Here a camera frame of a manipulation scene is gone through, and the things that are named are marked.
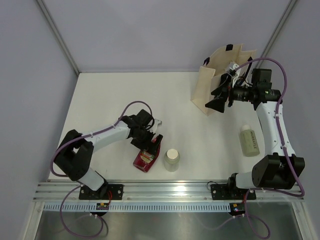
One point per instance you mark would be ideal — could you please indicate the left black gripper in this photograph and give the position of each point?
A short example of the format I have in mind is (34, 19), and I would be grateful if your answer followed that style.
(146, 145)

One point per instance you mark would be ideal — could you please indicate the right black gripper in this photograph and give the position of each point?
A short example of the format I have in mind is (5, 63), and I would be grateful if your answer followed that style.
(219, 104)

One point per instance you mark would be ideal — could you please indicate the red dish soap bottle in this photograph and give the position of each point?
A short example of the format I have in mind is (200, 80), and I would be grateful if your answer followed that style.
(144, 161)

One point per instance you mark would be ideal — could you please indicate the clear jar white lid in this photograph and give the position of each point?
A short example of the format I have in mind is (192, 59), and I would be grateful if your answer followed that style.
(171, 160)

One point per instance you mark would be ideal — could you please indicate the beige canvas bag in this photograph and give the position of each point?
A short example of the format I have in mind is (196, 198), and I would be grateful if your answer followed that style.
(214, 66)

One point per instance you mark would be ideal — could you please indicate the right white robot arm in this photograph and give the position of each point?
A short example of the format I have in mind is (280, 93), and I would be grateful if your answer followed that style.
(244, 180)

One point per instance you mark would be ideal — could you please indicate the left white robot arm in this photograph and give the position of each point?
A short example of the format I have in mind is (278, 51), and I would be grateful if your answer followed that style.
(74, 154)

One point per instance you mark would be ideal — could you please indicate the pale green lotion bottle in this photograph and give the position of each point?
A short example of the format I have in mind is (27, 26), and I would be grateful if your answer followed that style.
(248, 141)

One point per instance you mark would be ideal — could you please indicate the left small circuit board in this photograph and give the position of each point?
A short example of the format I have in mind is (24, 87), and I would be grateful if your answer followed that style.
(102, 206)

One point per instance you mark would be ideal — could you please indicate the small circuit board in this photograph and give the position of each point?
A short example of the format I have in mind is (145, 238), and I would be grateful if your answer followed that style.
(102, 206)
(237, 208)

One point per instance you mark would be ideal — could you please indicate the right small circuit board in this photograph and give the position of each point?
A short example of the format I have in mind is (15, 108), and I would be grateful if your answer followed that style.
(237, 208)

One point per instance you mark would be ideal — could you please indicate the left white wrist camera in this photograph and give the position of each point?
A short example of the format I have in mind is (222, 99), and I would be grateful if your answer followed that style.
(157, 124)

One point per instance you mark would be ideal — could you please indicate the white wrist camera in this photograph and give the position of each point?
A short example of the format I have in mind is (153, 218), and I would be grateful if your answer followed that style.
(233, 71)
(157, 124)

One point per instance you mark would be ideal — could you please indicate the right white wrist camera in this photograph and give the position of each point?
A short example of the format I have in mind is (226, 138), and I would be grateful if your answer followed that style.
(233, 71)

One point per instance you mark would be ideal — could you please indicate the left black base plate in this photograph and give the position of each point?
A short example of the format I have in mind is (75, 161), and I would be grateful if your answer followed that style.
(115, 191)

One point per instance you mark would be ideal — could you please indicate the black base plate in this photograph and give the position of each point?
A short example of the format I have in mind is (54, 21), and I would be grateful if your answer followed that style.
(115, 191)
(223, 192)

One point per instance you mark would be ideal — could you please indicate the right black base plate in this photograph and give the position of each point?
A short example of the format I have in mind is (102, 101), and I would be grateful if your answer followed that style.
(223, 192)

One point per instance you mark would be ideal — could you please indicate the white slotted cable duct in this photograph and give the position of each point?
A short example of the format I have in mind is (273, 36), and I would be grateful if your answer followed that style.
(141, 207)

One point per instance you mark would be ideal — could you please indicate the aluminium front rail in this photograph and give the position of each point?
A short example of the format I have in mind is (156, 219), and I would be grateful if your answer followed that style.
(139, 191)

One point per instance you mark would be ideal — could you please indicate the right aluminium frame post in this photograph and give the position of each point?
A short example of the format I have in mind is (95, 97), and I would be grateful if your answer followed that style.
(279, 27)

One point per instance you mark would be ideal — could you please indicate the aluminium frame post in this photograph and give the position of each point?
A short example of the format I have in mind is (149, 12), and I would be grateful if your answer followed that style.
(43, 8)
(279, 27)

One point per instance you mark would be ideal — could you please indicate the left aluminium frame post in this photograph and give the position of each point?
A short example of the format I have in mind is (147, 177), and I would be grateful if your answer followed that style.
(43, 8)

